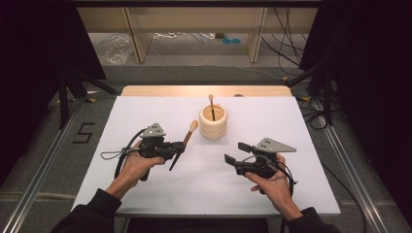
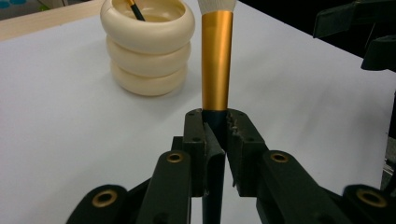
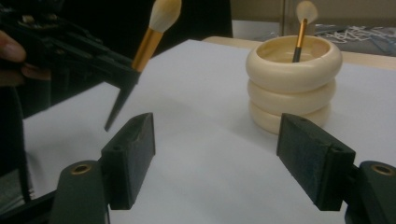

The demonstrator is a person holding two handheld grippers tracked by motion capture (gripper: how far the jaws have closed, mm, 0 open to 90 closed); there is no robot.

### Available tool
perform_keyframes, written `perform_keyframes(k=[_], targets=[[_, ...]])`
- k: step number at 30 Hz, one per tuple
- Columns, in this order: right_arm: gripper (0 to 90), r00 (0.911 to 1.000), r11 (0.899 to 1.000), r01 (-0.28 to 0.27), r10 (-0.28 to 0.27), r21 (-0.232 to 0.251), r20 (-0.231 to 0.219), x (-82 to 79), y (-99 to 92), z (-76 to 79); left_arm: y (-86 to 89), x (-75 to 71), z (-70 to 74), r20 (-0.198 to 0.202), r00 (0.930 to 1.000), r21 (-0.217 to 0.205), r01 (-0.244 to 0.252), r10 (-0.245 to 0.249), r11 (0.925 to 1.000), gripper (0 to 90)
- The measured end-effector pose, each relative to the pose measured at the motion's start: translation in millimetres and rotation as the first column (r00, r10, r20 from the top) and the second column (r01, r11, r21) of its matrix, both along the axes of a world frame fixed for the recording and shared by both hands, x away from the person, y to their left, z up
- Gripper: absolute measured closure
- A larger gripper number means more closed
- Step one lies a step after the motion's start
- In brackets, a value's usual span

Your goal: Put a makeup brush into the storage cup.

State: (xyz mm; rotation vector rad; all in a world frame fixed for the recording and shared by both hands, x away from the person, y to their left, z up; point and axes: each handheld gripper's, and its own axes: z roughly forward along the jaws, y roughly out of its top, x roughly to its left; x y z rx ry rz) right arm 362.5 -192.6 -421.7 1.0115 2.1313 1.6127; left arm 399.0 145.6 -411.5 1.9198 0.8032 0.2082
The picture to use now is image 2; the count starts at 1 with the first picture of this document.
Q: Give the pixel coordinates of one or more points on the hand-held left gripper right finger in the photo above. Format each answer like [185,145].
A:
[247,149]

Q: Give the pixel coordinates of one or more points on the small gold-ferrule makeup brush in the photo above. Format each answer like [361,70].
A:
[137,12]

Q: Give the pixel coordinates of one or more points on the cream ringed brush holder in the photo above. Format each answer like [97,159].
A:
[148,56]

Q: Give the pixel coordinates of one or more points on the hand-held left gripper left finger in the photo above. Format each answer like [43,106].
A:
[194,149]

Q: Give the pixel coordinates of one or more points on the light wooden board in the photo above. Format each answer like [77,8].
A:
[40,21]

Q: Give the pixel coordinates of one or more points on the large gold-ferrule makeup brush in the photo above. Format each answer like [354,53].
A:
[217,62]

